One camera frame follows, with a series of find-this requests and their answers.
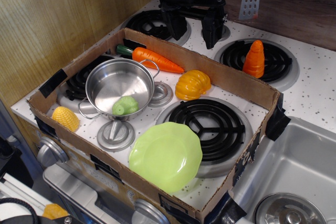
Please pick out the metal toy spatula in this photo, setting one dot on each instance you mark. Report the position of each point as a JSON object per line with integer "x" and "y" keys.
{"x": 249, "y": 9}

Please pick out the silver stove knob middle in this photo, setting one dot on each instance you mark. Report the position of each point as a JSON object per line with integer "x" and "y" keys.
{"x": 162, "y": 95}

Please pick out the silver stove knob front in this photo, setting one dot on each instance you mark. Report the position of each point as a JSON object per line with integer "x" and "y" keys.
{"x": 116, "y": 136}

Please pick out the silver oven knob left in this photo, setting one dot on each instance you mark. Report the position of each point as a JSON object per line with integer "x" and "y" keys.
{"x": 50, "y": 153}

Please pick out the black front left burner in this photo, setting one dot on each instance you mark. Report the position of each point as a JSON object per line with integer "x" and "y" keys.
{"x": 72, "y": 92}

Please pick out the black rear right burner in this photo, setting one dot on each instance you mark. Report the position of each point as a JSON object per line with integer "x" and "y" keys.
{"x": 281, "y": 67}

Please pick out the light green plastic plate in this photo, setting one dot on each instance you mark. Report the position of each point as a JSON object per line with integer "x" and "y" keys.
{"x": 167, "y": 155}

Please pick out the black rear left burner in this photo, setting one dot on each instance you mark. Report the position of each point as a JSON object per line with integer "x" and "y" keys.
{"x": 150, "y": 22}

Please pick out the orange toy cone carrot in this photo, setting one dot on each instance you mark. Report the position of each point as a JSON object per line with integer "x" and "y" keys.
{"x": 254, "y": 64}

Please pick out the silver oven door handle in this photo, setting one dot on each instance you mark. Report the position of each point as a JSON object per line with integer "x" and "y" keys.
{"x": 78, "y": 197}

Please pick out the silver oven knob right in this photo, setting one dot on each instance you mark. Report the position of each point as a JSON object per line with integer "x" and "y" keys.
{"x": 146, "y": 213}

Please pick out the green toy broccoli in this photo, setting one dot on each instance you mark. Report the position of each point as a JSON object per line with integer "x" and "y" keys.
{"x": 125, "y": 105}

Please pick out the cardboard fence box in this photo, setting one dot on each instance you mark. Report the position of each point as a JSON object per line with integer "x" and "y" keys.
{"x": 146, "y": 119}

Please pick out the black front right burner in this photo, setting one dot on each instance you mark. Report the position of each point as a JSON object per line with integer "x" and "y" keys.
{"x": 223, "y": 130}

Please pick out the yellow toy food piece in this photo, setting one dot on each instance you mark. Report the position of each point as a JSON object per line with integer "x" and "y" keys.
{"x": 54, "y": 211}

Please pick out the yellow toy corn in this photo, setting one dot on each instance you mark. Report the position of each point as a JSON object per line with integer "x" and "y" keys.
{"x": 66, "y": 118}

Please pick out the orange toy pumpkin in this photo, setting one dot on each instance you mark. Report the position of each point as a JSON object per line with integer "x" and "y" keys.
{"x": 191, "y": 85}

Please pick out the silver sink drain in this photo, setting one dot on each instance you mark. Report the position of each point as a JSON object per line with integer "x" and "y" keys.
{"x": 287, "y": 208}

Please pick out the silver oven knob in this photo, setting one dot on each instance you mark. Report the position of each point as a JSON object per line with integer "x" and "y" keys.
{"x": 146, "y": 213}
{"x": 50, "y": 153}

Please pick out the steel toy sink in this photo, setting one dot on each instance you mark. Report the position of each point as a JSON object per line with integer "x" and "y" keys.
{"x": 300, "y": 161}

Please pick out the small steel pot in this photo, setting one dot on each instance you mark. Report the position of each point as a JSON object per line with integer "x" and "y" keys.
{"x": 117, "y": 78}

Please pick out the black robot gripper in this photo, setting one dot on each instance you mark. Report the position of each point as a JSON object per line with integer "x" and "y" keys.
{"x": 211, "y": 12}

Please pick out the black burner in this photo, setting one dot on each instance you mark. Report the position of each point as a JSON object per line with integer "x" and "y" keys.
{"x": 223, "y": 130}
{"x": 150, "y": 22}
{"x": 72, "y": 92}
{"x": 281, "y": 67}

